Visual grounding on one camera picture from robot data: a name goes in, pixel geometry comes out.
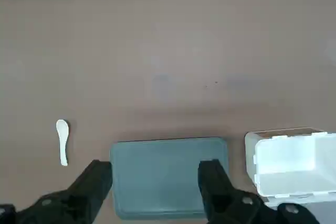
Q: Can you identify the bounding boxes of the grey-green rectangular tray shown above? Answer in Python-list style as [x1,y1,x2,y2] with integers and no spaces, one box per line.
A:
[109,136,228,220]

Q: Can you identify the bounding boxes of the translucent white lidded container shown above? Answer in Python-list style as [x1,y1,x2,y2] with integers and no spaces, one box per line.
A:
[244,126,336,208]

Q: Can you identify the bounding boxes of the white plastic spoon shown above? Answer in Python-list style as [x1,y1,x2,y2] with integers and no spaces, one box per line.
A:
[55,119,70,167]

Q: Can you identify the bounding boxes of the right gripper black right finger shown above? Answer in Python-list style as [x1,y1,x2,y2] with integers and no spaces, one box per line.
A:
[197,158,321,224]

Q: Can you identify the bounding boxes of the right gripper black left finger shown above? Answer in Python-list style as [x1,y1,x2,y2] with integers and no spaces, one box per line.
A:
[0,159,113,224]

